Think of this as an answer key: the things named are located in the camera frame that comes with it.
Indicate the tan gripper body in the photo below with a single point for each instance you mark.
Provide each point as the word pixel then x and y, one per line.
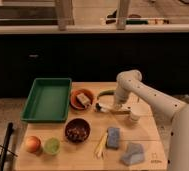
pixel 117 106

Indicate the white handled dish brush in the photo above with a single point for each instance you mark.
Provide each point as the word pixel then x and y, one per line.
pixel 100 107

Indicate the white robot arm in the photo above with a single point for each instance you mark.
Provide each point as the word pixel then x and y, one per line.
pixel 176 110

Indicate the green plastic tray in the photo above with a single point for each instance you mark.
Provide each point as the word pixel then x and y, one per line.
pixel 48 101

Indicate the white plastic cup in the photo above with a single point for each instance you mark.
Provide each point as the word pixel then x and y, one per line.
pixel 136 112

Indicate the blue sponge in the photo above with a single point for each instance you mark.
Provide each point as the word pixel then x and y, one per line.
pixel 113 137

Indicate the tan sponge block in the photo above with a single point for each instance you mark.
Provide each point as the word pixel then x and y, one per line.
pixel 83 99

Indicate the orange bowl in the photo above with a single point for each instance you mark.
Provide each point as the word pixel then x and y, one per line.
pixel 76 104

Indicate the dark brown bowl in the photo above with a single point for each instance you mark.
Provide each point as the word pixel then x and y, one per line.
pixel 77 130

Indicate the grey blue cloth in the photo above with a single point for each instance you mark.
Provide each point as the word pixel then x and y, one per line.
pixel 134 154

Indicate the red yellow apple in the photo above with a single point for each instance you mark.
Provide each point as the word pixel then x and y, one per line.
pixel 32 144

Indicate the black pole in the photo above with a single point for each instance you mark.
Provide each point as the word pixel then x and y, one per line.
pixel 4 150

